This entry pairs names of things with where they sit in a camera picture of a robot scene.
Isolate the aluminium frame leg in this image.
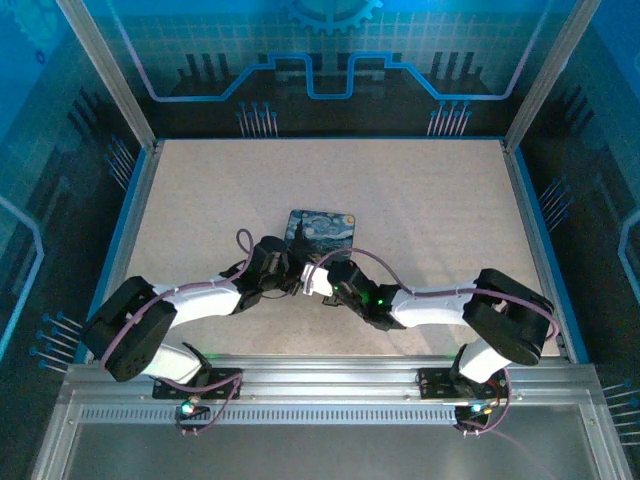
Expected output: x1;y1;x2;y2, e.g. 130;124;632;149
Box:
579;399;634;480
30;402;84;480

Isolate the aluminium side rail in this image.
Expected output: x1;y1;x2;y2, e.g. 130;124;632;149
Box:
499;139;584;357
83;139;166;364

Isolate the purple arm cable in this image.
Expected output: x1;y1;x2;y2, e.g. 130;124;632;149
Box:
312;248;561;442
99;228;252;436

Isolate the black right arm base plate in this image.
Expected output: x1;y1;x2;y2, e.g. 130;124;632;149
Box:
413;366;511;401

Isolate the slotted grey cable duct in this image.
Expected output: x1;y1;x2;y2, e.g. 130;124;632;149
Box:
79;405;469;426

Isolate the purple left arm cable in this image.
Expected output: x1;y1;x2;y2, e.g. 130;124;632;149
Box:
99;228;252;436

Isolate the aluminium corner post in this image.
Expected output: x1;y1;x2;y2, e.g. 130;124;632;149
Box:
503;0;604;151
54;0;159;151

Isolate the aluminium front rail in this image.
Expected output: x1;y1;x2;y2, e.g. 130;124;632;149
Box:
59;353;601;407

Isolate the starry night painting coaster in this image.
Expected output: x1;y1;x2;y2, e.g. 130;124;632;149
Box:
284;208;357;262

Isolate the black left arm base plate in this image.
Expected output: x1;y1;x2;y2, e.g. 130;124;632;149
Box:
151;366;244;401

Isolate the connector plug with green light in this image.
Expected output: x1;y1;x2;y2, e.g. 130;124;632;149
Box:
453;399;501;424
177;397;211;422

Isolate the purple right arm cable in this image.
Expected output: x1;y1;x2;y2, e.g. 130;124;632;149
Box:
312;248;561;442

